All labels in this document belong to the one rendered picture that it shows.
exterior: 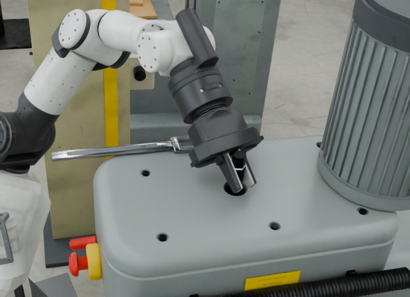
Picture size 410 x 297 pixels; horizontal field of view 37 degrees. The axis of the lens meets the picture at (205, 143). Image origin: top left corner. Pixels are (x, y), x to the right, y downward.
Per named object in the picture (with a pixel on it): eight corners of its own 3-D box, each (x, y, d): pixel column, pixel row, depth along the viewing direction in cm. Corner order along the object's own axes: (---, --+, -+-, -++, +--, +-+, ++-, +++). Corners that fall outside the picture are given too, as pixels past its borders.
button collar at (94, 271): (89, 288, 101) (88, 264, 97) (86, 261, 105) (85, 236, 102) (102, 286, 101) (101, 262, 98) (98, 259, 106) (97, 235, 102)
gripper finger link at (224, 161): (237, 193, 97) (220, 158, 99) (244, 186, 94) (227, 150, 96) (228, 196, 96) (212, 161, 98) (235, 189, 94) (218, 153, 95)
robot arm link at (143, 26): (174, 74, 99) (129, 58, 109) (216, 66, 105) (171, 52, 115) (174, 33, 97) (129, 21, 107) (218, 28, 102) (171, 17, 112)
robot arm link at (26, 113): (6, 85, 124) (-26, 135, 128) (33, 115, 122) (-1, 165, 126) (44, 86, 135) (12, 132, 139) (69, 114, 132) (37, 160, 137)
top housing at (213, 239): (110, 338, 94) (108, 269, 84) (92, 218, 113) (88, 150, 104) (387, 292, 105) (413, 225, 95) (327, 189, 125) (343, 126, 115)
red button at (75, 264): (70, 282, 100) (69, 266, 98) (68, 264, 103) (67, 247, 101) (91, 279, 101) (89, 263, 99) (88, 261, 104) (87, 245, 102)
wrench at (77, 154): (52, 166, 100) (52, 162, 99) (50, 151, 103) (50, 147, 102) (197, 152, 106) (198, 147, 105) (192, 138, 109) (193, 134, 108)
